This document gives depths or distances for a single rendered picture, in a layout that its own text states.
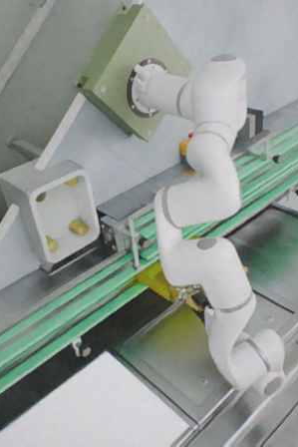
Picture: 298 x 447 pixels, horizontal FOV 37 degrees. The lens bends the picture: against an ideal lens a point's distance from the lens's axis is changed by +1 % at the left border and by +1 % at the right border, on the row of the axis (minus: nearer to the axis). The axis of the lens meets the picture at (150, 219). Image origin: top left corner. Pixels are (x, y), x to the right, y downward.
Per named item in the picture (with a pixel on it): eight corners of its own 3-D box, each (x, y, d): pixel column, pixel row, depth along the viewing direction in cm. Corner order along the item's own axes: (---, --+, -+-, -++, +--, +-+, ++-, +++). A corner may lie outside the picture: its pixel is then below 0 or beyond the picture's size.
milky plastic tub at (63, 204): (33, 253, 125) (50, 266, 119) (11, 184, 113) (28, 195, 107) (84, 225, 134) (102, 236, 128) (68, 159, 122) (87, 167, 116)
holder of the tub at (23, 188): (37, 267, 128) (52, 279, 123) (11, 184, 113) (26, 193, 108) (86, 239, 137) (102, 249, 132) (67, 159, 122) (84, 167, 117)
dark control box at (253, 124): (231, 134, 169) (249, 139, 163) (231, 113, 164) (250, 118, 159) (244, 126, 173) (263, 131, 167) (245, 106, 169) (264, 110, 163)
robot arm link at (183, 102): (178, 128, 112) (228, 145, 102) (172, 76, 105) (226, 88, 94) (204, 113, 117) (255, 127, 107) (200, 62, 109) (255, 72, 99)
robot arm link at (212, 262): (259, 251, 94) (193, 259, 101) (225, 165, 84) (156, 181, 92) (247, 307, 81) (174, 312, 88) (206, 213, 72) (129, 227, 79)
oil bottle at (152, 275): (127, 273, 136) (176, 307, 122) (124, 259, 133) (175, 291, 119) (141, 264, 139) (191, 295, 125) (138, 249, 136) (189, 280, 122)
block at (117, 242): (102, 245, 134) (117, 254, 129) (97, 220, 129) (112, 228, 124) (112, 239, 136) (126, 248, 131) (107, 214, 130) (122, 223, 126)
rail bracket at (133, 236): (118, 259, 130) (147, 278, 122) (109, 212, 121) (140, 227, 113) (126, 254, 132) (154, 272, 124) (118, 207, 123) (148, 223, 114)
